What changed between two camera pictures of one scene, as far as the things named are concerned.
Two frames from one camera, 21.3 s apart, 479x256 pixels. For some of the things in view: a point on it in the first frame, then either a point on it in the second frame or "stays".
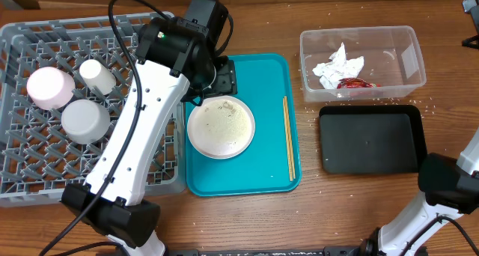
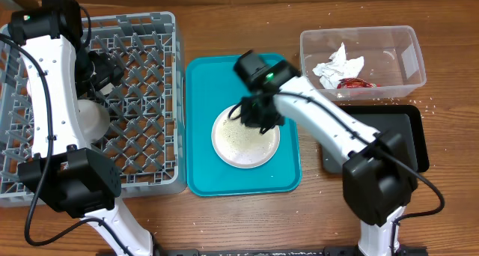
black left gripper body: (219, 78) -> (93, 71)
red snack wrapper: (352, 83) stays
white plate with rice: (221, 127) -> (242, 146)
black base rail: (328, 251) stays
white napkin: (337, 68) stays
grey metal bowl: (84, 121) stays
